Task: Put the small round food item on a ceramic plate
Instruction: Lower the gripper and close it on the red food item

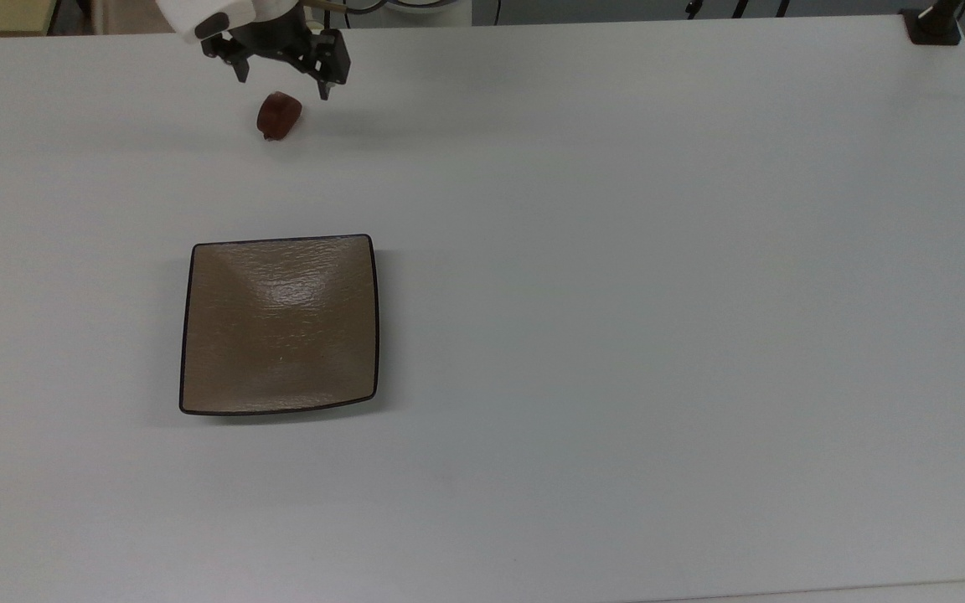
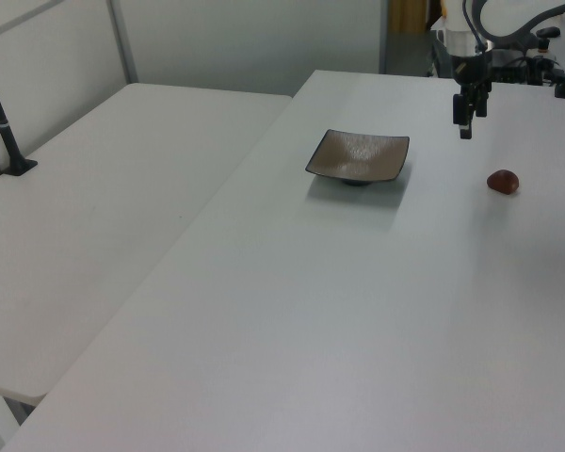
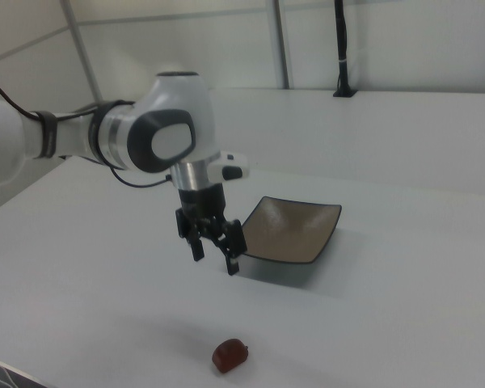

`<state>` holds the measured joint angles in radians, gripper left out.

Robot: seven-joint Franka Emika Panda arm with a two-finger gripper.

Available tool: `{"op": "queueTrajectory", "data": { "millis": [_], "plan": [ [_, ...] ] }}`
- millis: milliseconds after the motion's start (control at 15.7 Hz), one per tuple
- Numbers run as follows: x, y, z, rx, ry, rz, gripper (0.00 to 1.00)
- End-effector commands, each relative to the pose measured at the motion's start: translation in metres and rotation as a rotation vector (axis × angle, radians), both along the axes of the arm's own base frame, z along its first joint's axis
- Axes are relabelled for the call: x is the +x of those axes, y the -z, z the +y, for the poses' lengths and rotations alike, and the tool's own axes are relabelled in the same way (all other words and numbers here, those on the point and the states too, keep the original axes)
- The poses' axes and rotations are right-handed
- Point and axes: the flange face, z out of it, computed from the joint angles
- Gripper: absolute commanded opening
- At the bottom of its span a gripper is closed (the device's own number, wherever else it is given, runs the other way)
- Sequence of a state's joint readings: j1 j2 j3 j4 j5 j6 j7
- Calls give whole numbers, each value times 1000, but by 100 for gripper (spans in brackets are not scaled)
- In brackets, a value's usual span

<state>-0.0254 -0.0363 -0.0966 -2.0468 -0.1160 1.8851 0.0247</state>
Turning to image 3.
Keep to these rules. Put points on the black pole with base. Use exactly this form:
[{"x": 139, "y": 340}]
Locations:
[{"x": 342, "y": 48}]

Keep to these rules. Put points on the small round reddish-brown food item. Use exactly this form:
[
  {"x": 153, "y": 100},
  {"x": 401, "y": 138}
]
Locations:
[{"x": 230, "y": 355}]

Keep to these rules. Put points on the square brown ceramic plate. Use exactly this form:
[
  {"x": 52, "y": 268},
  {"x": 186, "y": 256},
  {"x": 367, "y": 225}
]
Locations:
[{"x": 291, "y": 232}]

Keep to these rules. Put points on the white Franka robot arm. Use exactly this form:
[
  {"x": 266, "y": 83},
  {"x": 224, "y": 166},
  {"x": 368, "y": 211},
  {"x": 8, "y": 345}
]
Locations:
[{"x": 169, "y": 105}]

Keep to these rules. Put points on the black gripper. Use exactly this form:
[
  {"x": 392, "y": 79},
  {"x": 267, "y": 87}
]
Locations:
[{"x": 202, "y": 202}]

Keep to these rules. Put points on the grey metal corner frame post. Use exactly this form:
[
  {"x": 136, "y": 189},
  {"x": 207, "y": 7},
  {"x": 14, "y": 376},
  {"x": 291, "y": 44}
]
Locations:
[{"x": 83, "y": 52}]

